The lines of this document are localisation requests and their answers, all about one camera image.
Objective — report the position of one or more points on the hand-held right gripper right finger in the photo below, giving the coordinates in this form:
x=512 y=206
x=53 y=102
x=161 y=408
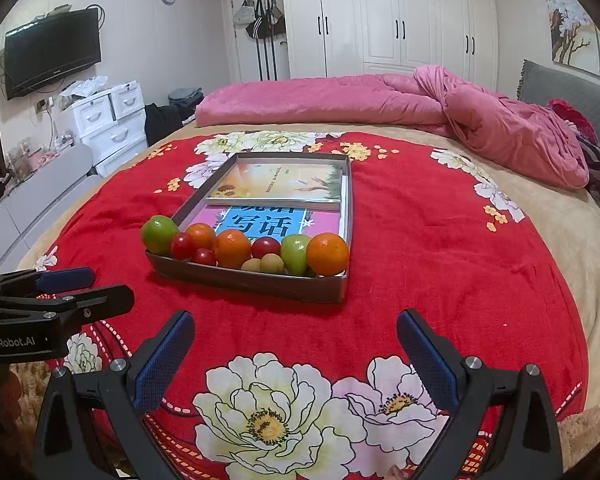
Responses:
x=427 y=355

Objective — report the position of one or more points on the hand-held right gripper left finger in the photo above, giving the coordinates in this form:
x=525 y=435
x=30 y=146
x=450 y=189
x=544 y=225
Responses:
x=165 y=360

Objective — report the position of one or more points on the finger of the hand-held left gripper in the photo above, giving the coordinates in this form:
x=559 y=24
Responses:
x=115 y=298
x=65 y=279

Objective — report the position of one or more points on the green apple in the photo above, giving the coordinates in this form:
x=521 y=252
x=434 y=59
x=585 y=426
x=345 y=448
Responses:
x=294 y=254
x=157 y=232

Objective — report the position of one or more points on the small red tomato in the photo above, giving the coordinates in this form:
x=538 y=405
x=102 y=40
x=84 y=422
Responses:
x=205 y=257

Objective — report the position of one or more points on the orange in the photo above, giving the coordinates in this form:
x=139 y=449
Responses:
x=328 y=254
x=232 y=249
x=201 y=234

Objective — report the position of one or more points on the metal tray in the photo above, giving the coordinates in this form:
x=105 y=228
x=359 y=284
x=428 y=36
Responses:
x=260 y=285

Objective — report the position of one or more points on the small yellow-green fruit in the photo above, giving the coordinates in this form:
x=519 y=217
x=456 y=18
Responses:
x=272 y=263
x=250 y=265

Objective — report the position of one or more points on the red floral blanket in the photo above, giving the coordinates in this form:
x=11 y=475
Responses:
x=430 y=260

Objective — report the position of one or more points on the grey low cabinet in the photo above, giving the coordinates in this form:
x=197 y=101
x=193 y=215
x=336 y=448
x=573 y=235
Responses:
x=45 y=185

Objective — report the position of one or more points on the white drawer cabinet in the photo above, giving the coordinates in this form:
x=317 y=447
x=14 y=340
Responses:
x=115 y=125

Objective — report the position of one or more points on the pink book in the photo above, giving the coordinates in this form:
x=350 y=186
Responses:
x=325 y=221

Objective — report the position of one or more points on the beige fluffy rug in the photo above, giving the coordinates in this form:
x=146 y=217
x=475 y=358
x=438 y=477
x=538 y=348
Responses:
x=585 y=435

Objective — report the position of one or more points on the beige bed sheet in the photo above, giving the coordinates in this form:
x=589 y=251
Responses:
x=580 y=260

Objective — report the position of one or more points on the white plastic bag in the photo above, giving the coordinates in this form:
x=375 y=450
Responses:
x=85 y=85

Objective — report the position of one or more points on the sunflower cover book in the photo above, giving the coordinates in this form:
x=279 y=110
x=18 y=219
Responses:
x=275 y=180

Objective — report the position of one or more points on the grey bin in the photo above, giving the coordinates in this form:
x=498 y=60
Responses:
x=185 y=95

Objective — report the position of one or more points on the white door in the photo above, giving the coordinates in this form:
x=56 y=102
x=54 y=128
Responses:
x=235 y=55

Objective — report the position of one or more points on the pink quilt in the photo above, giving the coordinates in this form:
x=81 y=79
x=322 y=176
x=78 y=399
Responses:
x=330 y=95

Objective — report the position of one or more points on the red pillow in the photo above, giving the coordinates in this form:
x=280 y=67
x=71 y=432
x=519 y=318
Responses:
x=570 y=112

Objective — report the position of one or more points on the grey headboard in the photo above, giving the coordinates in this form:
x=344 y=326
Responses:
x=555 y=85

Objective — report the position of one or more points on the black striped hanging bag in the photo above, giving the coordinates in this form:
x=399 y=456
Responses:
x=259 y=27

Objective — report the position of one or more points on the grey hanging bag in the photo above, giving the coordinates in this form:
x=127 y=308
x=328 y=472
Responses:
x=244 y=12

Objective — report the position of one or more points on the brown hanging bag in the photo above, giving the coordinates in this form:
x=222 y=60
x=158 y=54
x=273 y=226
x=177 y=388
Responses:
x=278 y=21

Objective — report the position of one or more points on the white wardrobe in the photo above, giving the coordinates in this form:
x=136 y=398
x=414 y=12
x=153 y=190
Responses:
x=380 y=10

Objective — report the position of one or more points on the wall socket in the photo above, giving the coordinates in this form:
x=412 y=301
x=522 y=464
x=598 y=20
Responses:
x=42 y=105

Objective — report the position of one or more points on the black wall television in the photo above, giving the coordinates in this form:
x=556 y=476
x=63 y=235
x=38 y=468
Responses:
x=52 y=52

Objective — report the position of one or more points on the floral wall painting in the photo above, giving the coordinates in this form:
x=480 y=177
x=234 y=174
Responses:
x=572 y=25

